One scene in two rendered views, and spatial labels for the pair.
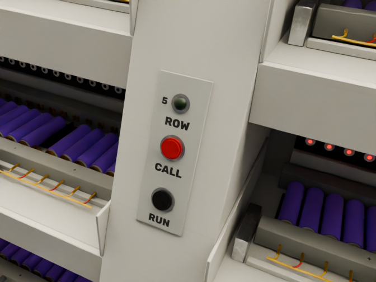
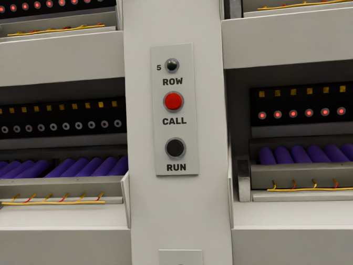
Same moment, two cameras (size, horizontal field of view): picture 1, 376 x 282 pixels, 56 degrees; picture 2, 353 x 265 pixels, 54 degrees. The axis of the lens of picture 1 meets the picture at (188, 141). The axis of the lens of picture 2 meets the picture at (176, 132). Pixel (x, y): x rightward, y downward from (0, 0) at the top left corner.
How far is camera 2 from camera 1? 0.15 m
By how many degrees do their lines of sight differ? 21
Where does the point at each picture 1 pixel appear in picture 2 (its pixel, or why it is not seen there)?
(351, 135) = (297, 52)
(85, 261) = (112, 245)
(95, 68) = (93, 67)
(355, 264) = (334, 171)
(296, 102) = (253, 40)
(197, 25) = (170, 9)
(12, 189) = (19, 214)
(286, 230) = (273, 167)
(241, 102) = (216, 50)
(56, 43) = (56, 57)
